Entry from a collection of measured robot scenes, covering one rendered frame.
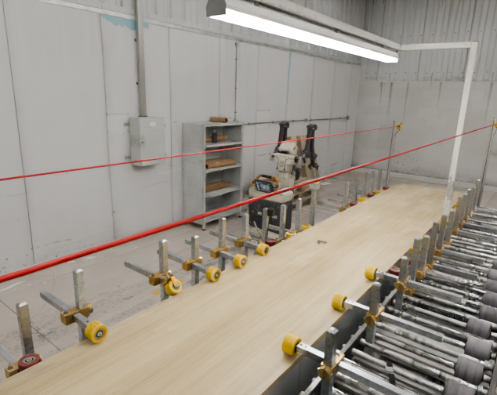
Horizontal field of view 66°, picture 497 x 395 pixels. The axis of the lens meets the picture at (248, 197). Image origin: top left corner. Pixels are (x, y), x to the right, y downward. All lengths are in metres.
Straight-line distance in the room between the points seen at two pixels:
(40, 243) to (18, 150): 1.05
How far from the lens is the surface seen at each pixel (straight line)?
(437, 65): 10.57
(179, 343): 1.83
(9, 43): 4.57
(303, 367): 1.99
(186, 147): 5.73
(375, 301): 1.97
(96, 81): 4.95
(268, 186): 4.72
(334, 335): 1.55
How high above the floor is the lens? 1.96
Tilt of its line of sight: 15 degrees down
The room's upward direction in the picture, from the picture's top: 2 degrees clockwise
